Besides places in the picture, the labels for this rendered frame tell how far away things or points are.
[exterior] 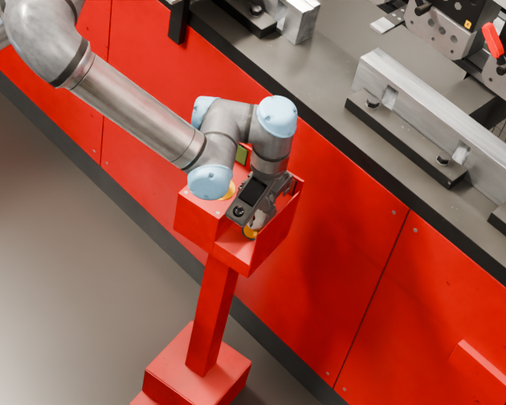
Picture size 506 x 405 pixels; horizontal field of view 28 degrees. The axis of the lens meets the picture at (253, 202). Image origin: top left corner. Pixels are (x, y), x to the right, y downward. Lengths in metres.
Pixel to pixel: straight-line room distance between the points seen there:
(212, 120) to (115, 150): 1.11
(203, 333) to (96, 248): 0.62
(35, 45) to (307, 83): 0.78
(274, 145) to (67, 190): 1.33
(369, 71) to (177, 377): 0.94
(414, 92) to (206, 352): 0.84
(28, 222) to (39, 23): 1.43
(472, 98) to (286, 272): 0.64
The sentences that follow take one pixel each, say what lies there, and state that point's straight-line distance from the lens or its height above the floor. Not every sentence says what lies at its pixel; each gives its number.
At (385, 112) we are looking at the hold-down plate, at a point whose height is 0.91.
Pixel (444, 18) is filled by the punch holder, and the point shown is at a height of 1.19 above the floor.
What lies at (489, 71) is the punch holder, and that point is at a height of 1.16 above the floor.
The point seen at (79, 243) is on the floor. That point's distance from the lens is 2.98.
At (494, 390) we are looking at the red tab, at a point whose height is 0.58.
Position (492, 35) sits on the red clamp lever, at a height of 1.25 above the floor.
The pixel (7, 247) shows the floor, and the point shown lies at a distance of 2.97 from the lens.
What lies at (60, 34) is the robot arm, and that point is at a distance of 1.66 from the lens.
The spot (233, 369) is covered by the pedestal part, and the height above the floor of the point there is 0.12.
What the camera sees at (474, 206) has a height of 0.88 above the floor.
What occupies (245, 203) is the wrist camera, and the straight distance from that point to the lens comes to 1.97.
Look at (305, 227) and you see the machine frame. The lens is 2.39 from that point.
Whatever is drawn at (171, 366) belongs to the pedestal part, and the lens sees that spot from 2.62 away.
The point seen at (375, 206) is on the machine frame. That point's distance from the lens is 2.18.
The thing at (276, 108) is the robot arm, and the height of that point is 1.09.
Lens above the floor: 2.34
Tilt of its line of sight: 48 degrees down
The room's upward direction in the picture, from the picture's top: 14 degrees clockwise
